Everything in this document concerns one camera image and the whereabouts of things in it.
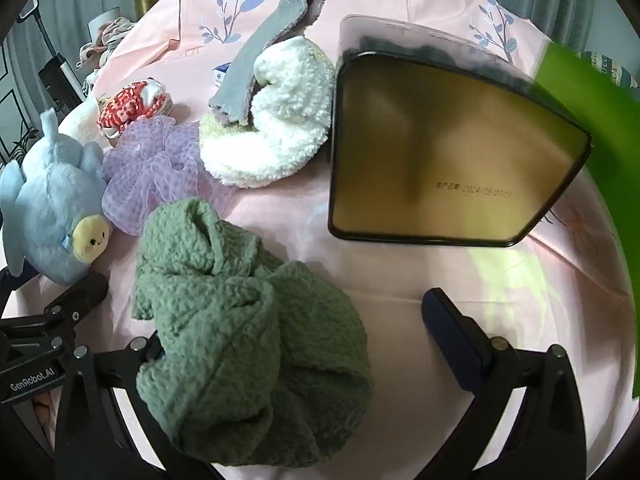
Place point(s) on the pink printed sheet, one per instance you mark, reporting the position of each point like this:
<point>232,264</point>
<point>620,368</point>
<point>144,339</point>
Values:
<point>350,270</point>

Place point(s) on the green waffle towel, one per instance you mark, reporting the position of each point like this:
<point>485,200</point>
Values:
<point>240,335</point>

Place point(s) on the floral cloth pile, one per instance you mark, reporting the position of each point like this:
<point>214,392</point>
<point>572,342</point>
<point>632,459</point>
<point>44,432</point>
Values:
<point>100,40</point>

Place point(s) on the black stand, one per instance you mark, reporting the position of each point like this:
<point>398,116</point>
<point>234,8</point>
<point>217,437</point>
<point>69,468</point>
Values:
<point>52,70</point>

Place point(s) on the grey fuzzy cloth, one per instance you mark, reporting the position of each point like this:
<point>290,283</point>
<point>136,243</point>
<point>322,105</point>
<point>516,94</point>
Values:
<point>270,40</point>

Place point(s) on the black tin box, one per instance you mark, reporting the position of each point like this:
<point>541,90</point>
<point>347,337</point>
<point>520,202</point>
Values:
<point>450,160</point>

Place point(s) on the white fluffy cloth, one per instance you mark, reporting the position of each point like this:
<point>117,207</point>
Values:
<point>285,110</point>

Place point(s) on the green cardboard box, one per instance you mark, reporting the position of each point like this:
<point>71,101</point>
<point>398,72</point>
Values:
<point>600,135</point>

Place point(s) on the patterned cushion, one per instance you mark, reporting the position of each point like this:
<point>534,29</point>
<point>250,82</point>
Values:
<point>610,67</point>

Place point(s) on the red and white cloth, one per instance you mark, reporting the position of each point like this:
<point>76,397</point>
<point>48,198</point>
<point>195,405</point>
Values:
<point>130,102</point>

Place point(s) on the light blue cloth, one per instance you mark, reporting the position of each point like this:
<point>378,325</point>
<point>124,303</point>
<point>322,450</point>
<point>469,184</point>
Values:
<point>45,200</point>

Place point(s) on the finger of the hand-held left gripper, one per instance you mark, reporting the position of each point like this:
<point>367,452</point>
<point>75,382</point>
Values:
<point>80,297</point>
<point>12,282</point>

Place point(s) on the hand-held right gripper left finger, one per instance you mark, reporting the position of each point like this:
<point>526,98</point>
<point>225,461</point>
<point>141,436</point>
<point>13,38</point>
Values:
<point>120,366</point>

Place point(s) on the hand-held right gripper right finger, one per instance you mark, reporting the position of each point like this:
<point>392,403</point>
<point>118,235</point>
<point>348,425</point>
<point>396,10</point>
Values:
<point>452,332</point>

